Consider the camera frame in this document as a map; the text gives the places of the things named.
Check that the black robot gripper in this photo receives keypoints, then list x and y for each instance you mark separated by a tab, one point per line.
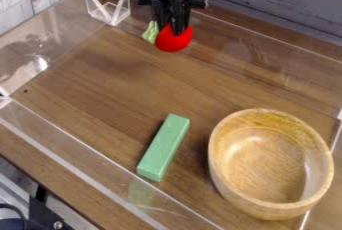
180	12

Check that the red plush tomato toy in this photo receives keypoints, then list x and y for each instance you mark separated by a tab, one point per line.
162	38

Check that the green rectangular block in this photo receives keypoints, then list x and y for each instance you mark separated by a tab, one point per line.
156	159

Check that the wooden bowl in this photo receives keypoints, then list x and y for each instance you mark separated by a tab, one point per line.
269	163

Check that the clear acrylic corner bracket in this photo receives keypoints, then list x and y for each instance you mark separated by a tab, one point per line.
110	13

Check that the clear acrylic barrier wall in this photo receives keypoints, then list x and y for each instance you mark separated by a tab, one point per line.
93	91

